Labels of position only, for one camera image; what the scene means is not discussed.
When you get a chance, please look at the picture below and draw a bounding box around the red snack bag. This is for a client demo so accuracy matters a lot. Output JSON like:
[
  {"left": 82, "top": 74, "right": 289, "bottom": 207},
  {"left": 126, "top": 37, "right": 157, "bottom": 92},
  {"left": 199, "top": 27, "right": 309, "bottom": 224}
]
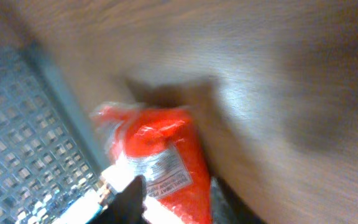
[{"left": 90, "top": 102, "right": 213, "bottom": 224}]

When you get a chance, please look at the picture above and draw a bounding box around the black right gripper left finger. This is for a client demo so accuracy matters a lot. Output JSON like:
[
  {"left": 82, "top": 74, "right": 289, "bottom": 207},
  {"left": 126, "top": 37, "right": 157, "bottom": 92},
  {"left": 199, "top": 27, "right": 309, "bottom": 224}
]
[{"left": 88, "top": 175, "right": 149, "bottom": 224}]

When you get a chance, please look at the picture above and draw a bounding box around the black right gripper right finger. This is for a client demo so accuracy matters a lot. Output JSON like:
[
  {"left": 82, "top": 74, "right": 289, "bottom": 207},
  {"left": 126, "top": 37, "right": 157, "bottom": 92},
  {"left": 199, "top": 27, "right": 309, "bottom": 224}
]
[{"left": 210, "top": 177, "right": 265, "bottom": 224}]

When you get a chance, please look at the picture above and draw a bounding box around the grey plastic mesh basket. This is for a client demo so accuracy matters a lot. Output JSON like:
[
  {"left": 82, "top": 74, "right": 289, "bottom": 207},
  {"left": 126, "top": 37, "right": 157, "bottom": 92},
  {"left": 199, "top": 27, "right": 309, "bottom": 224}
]
[{"left": 0, "top": 47, "right": 101, "bottom": 223}]

